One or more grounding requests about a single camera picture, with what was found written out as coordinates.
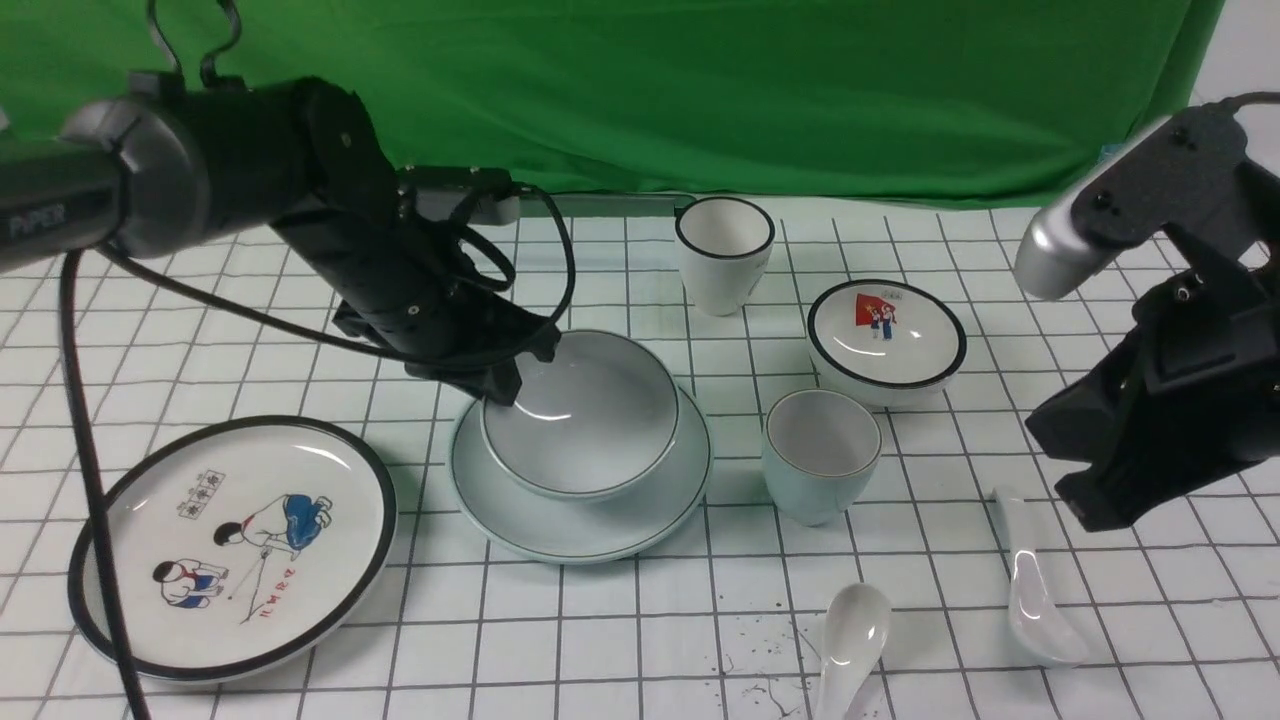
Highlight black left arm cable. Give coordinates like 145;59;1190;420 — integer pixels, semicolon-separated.
58;0;579;720

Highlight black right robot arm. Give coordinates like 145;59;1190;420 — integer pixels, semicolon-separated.
1015;160;1277;533

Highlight white ceramic spoon front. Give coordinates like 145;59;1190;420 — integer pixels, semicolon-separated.
812;583;892;719

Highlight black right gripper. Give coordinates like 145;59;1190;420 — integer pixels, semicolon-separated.
1027;240;1277;533

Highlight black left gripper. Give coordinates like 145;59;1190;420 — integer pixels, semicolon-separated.
271;208;561;407

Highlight dark metal floor strip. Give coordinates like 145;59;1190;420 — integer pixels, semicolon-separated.
550;193;698;219

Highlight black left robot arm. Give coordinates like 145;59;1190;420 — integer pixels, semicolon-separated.
1;72;576;406

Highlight white black rimmed cup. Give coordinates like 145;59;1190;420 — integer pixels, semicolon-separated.
675;196;776;316

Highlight green backdrop cloth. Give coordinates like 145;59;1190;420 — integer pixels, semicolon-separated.
3;1;1222;210

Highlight pale blue plain plate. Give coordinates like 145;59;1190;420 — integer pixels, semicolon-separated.
445;388;716;565

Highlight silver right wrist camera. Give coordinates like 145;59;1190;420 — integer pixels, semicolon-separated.
1012;104;1261;300

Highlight black rimmed cartoon plate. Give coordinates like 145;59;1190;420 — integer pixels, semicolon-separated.
108;415;398;685

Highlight pale blue plain bowl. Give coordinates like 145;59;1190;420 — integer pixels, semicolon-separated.
481;329;680;502

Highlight white ceramic spoon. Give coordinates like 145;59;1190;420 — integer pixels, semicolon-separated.
812;583;892;719
989;486;1089;667

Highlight small black rimmed cartoon bowl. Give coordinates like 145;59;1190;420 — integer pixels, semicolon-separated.
805;279;968;409

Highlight pale blue cup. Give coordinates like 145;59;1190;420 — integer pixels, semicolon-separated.
762;388;882;527

